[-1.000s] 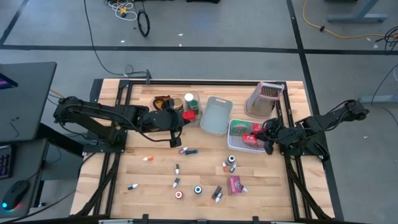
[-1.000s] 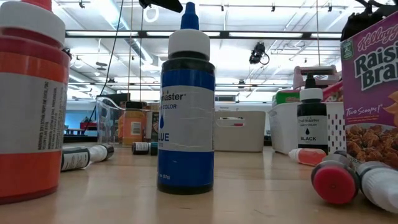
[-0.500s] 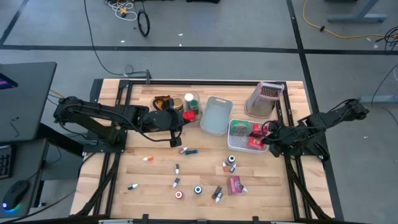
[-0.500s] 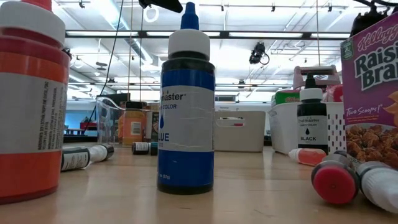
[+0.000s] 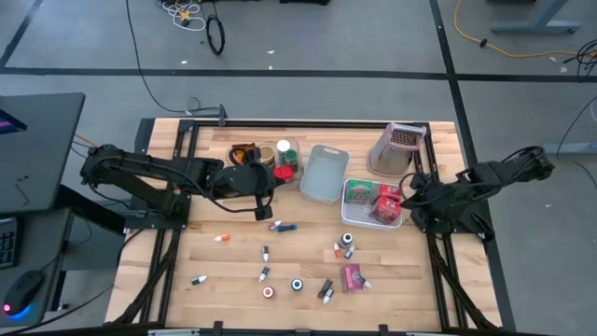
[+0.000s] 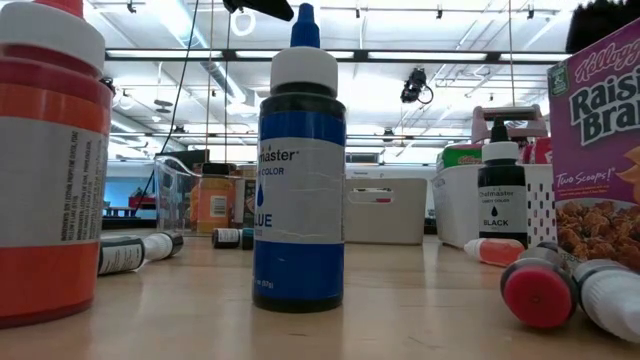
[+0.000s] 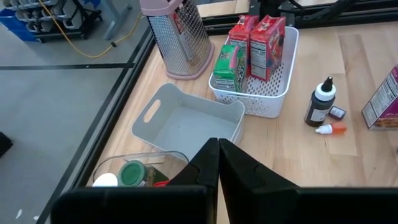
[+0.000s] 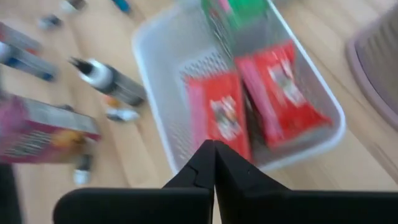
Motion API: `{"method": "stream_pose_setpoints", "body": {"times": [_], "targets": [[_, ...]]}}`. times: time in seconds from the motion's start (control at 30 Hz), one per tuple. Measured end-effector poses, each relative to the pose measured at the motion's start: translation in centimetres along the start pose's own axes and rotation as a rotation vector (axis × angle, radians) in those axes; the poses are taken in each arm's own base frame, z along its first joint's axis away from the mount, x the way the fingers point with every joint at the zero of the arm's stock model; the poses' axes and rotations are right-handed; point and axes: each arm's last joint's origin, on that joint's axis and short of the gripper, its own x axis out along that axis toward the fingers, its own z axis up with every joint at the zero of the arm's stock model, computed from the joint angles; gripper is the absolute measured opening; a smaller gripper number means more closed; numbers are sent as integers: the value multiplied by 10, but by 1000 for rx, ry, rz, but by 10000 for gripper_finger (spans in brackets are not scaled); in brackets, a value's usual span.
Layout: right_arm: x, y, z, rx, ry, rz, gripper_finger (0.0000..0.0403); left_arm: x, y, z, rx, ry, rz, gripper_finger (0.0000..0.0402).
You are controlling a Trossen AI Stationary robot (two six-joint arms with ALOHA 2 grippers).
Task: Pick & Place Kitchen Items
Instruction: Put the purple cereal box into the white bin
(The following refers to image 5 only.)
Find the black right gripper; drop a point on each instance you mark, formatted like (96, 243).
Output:
(423, 196)

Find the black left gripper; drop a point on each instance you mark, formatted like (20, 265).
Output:
(240, 181)

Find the brown orange spice packet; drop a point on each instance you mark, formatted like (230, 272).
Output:
(243, 146)

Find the tan lid spice jar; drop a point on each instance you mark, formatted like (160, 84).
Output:
(267, 155)

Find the white lid spice jar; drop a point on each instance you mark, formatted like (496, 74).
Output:
(283, 145)

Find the red paprika spice tin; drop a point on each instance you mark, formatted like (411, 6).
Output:
(283, 173)

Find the green lid spice jar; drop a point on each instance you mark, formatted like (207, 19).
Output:
(292, 157)

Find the clear plastic bin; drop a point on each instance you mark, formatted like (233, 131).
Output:
(298, 177)

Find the small green cereal box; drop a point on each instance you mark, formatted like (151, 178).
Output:
(358, 191)

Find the white perforated plastic basket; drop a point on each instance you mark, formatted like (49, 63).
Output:
(356, 215)

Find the grey plastic bin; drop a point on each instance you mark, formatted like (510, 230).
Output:
(324, 175)

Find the teal black marker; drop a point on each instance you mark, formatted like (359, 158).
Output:
(287, 228)

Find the black cap colouring bottle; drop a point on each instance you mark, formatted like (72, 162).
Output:
(346, 240)

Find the grey dropper bottle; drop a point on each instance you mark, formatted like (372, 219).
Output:
(349, 252)

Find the white black dropper bottle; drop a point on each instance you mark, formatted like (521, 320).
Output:
(265, 253)
(199, 280)
(264, 273)

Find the orange white dropper bottle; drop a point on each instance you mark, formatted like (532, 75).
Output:
(337, 250)

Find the small pink raisin cereal box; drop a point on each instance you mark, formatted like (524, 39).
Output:
(352, 277)

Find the red cap colouring bottle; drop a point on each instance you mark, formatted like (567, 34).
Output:
(267, 292)

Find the blue cap colouring bottle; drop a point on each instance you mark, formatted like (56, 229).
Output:
(297, 284)

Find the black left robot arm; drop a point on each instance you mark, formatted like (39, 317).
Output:
(154, 163)

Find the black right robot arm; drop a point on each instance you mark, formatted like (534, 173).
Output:
(494, 182)

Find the grey floor bar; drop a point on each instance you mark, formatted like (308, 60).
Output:
(569, 149)

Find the black desk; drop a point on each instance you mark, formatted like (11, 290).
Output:
(42, 149)

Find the grey table leg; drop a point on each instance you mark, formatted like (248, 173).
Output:
(536, 27)

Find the grey desk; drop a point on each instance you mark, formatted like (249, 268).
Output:
(39, 242)

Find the black hex key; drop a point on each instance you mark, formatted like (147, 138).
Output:
(21, 191)

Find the computer screen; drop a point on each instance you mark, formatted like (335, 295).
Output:
(9, 125)

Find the black keyboard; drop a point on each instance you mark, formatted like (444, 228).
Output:
(7, 242)

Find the black computer mouse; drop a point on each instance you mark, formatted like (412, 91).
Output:
(23, 289)

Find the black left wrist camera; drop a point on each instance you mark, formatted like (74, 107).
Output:
(264, 213)

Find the black aluminium table frame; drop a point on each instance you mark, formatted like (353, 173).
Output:
(303, 124)

